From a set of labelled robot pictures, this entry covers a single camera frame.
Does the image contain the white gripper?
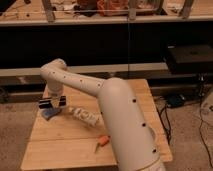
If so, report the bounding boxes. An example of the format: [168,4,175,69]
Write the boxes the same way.
[39,84,66,109]

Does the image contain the wooden shelf with clutter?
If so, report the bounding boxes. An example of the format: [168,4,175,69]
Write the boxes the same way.
[0,0,213,27]

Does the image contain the black power adapter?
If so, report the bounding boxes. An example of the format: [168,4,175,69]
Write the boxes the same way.
[166,94,185,108]

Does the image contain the blue grey eraser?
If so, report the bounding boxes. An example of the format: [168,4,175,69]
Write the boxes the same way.
[41,108,62,120]

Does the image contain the black floor cable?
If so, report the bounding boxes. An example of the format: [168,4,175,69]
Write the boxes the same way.
[157,105,173,145]

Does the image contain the black box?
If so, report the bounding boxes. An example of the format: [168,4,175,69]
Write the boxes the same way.
[165,45,213,74]

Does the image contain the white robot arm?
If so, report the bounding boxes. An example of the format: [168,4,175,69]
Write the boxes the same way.
[40,59,166,171]

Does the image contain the thin vertical cable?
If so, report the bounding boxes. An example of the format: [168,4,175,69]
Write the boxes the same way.
[126,13,132,78]

